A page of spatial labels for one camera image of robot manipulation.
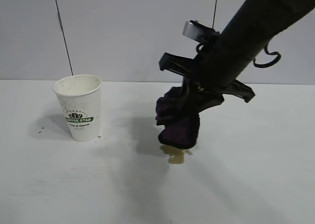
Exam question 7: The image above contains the white paper coffee cup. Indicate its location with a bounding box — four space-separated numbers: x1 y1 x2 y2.
52 74 103 142

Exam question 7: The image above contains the brown coffee spill puddle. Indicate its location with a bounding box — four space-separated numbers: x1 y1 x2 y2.
159 146 194 165

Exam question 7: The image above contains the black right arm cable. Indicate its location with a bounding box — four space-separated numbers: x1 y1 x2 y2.
252 39 282 69

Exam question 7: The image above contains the dark purple cloth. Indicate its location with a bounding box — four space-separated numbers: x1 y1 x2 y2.
155 86 201 150

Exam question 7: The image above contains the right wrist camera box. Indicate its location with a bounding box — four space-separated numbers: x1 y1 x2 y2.
182 19 220 42

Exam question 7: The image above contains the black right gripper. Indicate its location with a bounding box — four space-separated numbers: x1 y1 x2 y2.
159 34 256 117

